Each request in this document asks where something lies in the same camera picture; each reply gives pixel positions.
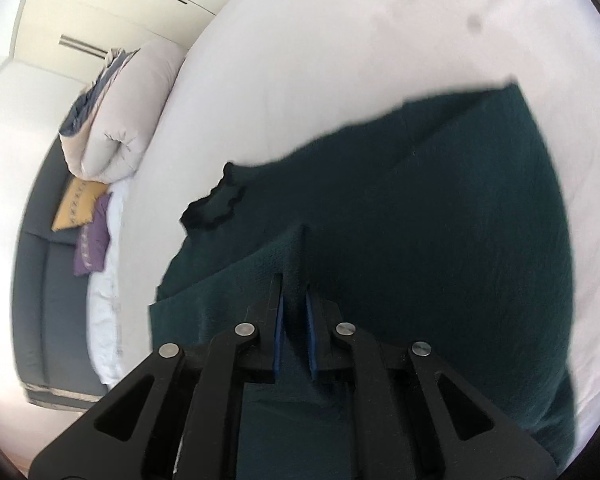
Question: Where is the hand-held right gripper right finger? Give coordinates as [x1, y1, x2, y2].
[305, 287, 556, 480]

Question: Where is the purple patterned pillow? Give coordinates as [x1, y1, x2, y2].
[73, 192, 113, 277]

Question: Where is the bed with white sheet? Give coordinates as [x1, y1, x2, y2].
[112, 0, 600, 461]

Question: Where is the cream wardrobe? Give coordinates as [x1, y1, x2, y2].
[10, 0, 256, 86]

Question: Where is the folded beige duvet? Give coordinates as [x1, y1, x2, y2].
[59, 40, 187, 181]

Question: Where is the grey upholstered headboard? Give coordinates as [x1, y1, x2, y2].
[11, 135, 111, 408]

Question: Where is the white pillow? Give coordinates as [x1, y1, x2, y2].
[86, 180, 131, 386]

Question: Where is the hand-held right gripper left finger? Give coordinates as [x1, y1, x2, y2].
[28, 273, 286, 480]

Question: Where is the dark green knit sweater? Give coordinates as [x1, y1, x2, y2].
[147, 80, 578, 480]

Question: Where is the yellow patterned pillow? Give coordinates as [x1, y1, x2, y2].
[51, 177, 110, 232]

